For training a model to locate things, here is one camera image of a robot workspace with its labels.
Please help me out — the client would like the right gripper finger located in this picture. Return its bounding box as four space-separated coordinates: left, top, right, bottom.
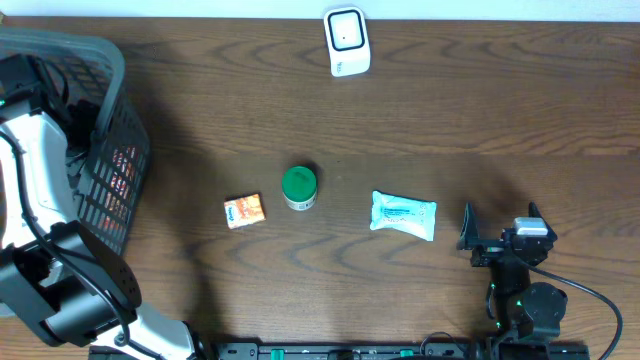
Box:
456 203 481 250
528 202 558 242

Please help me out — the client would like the white wet wipes pack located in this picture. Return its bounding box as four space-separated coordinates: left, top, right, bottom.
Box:
370 191 437 242

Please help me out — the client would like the green lid jar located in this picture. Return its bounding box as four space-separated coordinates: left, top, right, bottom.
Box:
281 166 318 211

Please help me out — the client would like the small orange box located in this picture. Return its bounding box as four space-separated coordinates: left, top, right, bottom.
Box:
224 194 266 229

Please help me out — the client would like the red orange snack bag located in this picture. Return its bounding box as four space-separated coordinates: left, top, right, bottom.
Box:
102 146 137 232

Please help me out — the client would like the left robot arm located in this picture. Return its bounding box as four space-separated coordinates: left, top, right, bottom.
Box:
1 51 209 359

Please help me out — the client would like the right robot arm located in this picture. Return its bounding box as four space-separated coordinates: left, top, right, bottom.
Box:
456 202 568 359

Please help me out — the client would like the grey plastic mesh basket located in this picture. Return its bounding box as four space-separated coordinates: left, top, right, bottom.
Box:
1 28 151 255

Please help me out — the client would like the right black cable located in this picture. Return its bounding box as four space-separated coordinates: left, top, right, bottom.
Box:
504 234 624 360

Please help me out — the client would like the black cable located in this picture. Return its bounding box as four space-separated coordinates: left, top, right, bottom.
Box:
0 129 166 360
504 234 624 360

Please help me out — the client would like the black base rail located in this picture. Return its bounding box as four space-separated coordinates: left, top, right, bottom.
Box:
88 341 591 360

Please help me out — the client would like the left black cable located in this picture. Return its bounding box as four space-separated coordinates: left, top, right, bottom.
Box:
0 129 166 360

